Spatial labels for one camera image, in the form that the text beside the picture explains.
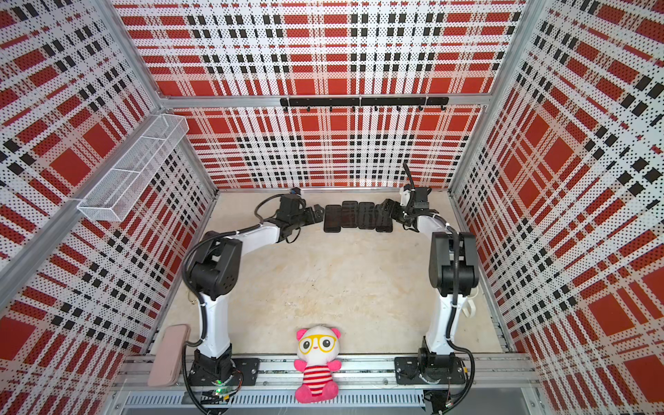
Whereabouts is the white-edged phone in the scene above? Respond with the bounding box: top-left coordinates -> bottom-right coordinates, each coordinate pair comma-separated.
375,199 -> 395,233

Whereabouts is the black phone case top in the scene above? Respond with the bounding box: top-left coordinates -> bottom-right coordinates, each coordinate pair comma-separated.
323,204 -> 342,233

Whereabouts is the black phone case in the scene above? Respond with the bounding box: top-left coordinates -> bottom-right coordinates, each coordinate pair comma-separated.
357,202 -> 375,230
323,204 -> 342,233
341,201 -> 359,228

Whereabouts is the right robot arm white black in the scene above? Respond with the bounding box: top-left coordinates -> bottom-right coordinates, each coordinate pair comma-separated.
382,199 -> 479,358

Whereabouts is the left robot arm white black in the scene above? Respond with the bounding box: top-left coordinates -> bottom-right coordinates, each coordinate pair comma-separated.
182,204 -> 324,360

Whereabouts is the pink phone case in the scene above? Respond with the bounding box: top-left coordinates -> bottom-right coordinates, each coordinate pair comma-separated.
147,324 -> 190,388

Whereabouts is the white mug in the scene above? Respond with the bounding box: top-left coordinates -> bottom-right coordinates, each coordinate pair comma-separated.
461,292 -> 479,319

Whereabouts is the pink panda plush toy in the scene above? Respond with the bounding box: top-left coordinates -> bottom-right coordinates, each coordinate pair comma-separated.
294,325 -> 342,404

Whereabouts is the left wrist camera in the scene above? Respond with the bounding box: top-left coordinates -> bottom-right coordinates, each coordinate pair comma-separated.
275,194 -> 306,225

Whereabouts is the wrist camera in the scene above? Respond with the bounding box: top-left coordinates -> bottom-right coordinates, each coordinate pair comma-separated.
275,194 -> 306,225
399,184 -> 432,209

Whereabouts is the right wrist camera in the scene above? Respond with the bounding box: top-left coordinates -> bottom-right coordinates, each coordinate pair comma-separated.
399,184 -> 432,209

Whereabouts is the black hook rail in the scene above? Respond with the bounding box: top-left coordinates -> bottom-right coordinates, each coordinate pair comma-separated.
279,96 -> 450,111

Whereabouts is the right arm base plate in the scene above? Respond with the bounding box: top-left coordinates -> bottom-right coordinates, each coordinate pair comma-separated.
394,354 -> 466,386

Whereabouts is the aluminium front rail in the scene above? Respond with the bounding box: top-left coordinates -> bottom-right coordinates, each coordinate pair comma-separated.
116,353 -> 541,391

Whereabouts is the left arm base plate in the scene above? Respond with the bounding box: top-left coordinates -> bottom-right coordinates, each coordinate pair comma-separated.
188,358 -> 260,387

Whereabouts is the white wire mesh basket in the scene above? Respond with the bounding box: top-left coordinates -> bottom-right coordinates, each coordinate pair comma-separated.
77,114 -> 188,222

